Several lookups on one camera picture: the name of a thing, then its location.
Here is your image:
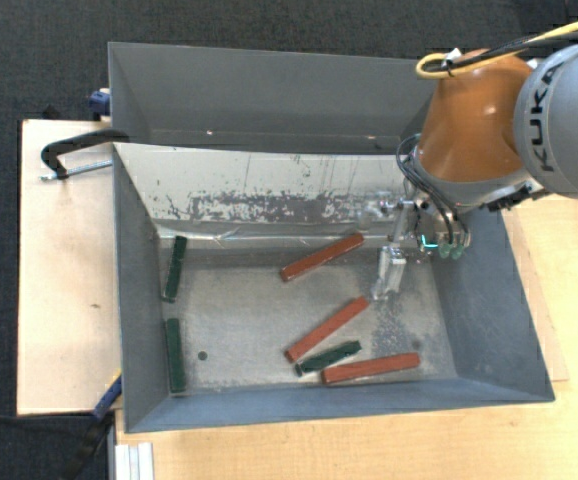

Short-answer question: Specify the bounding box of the dark green flat block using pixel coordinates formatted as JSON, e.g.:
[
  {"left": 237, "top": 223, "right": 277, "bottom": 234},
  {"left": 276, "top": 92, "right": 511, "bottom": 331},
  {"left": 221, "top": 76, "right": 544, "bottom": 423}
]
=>
[
  {"left": 293, "top": 339, "right": 363, "bottom": 378},
  {"left": 161, "top": 234, "right": 189, "bottom": 304},
  {"left": 163, "top": 317, "right": 189, "bottom": 396}
]

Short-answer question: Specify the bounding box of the grey metal bin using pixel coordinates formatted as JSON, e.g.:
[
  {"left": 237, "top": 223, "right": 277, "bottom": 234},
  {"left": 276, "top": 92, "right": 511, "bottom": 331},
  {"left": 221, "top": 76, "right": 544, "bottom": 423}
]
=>
[{"left": 107, "top": 41, "right": 556, "bottom": 434}]

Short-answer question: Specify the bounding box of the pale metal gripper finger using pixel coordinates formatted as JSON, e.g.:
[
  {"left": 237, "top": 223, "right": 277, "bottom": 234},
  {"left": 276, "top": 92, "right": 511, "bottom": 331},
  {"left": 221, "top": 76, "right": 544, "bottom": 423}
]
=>
[
  {"left": 386, "top": 248, "right": 407, "bottom": 294},
  {"left": 370, "top": 246, "right": 393, "bottom": 302}
]

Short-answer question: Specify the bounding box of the red-brown flat block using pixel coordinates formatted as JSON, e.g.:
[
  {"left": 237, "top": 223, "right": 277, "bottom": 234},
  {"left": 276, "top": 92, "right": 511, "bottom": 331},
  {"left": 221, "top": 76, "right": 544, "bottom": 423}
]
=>
[
  {"left": 279, "top": 232, "right": 366, "bottom": 283},
  {"left": 319, "top": 351, "right": 422, "bottom": 386},
  {"left": 283, "top": 295, "right": 371, "bottom": 364}
]

